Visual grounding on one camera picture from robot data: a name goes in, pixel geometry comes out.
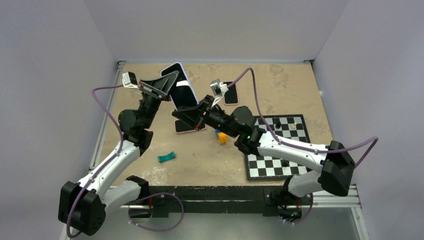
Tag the black chess piece lower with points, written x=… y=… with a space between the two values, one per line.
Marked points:
x=285 y=163

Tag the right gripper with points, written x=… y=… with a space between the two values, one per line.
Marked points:
x=195 y=113

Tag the black base frame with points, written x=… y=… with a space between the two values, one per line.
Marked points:
x=269 y=201

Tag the blue and orange block toy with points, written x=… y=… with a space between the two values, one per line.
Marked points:
x=222 y=137

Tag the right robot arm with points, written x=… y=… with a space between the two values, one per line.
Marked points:
x=331 y=167

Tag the teal curved piece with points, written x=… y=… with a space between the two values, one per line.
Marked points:
x=167 y=157

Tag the chessboard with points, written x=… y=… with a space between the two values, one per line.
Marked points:
x=268 y=165

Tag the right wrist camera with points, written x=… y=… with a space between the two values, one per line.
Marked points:
x=219 y=89

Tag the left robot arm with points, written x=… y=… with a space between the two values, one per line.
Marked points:
x=83 y=206

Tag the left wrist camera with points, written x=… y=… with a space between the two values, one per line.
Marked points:
x=129 y=80

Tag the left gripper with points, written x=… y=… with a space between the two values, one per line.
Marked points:
x=158 y=88

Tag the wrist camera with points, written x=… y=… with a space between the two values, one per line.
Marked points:
x=129 y=80
x=219 y=89

